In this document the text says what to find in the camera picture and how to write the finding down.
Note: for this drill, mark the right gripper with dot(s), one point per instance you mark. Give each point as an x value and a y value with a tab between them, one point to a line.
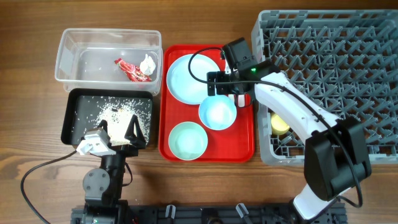
219	75

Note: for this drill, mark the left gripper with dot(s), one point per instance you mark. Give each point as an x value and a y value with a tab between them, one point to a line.
138	142

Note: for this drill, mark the rice food waste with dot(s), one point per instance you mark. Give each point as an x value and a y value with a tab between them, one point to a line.
117	111

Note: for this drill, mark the light blue bowl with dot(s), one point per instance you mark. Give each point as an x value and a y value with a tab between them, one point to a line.
217	112

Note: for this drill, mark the red snack wrapper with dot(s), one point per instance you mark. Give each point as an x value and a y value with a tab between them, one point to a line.
133	72

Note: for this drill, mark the green bowl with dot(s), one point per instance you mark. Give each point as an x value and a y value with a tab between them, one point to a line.
188	141

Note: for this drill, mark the white tissue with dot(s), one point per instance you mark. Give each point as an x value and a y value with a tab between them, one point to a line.
147	66

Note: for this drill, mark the yellow cup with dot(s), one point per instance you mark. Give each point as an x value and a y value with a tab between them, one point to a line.
278	125

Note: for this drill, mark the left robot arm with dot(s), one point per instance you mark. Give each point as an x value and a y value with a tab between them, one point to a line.
103	186

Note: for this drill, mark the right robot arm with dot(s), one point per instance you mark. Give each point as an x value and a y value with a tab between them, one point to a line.
335	157

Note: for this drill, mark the grey dishwasher rack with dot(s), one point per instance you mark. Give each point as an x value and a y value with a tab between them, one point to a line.
343	60

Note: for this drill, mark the white plastic fork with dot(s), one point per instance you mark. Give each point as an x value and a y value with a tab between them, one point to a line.
241	101

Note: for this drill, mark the light blue plate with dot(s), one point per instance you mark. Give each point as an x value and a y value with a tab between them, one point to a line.
182	85

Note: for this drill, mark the black plastic tray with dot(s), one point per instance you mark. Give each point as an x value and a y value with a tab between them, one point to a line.
76	93

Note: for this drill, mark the red serving tray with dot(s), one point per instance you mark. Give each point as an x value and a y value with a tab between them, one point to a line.
233	145

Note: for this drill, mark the clear plastic bin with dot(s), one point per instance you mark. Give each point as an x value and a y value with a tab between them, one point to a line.
85	58

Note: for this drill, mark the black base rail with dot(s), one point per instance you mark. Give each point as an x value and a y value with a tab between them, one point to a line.
271	213

